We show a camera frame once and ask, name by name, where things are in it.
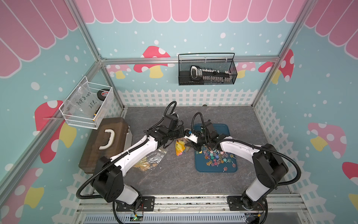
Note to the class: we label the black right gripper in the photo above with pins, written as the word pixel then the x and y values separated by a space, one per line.
pixel 196 147

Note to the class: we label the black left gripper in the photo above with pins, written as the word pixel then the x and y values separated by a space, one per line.
pixel 181 131

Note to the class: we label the yellow duck ziploc bag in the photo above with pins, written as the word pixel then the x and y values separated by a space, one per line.
pixel 182 145

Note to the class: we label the clear ziploc bag with candies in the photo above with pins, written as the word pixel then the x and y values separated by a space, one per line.
pixel 151 160

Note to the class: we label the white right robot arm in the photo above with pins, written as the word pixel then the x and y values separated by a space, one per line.
pixel 272 169

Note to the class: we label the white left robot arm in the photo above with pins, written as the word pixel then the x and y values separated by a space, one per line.
pixel 107 181

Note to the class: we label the pile of colourful candies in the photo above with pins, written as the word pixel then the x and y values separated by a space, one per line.
pixel 215 161

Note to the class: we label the teal plastic tray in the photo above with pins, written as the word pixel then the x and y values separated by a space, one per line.
pixel 214 161

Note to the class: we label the socket wrench set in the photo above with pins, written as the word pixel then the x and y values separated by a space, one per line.
pixel 208 75

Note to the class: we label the black tape roll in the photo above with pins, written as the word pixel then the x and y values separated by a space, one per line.
pixel 102 94

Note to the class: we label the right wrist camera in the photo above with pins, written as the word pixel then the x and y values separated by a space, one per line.
pixel 192 137

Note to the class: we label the brown toolbox with white handle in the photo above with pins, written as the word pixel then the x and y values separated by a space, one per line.
pixel 111 138

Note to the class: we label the black wire mesh basket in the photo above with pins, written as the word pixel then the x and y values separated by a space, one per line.
pixel 215 61

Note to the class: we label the white wire basket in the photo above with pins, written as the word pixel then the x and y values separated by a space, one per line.
pixel 82 108

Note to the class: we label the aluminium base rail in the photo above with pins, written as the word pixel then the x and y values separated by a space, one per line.
pixel 198 209

